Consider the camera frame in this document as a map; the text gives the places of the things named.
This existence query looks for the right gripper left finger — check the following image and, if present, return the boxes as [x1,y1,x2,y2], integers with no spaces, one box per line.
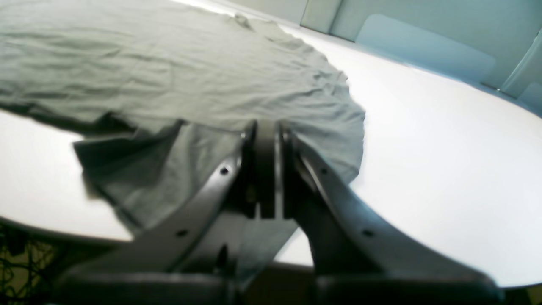
[52,122,258,305]

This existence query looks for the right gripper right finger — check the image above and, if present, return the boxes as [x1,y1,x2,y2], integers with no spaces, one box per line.
[259,121,504,305]

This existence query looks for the grey T-shirt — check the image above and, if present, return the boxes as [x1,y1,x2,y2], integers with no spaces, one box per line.
[0,0,366,288]

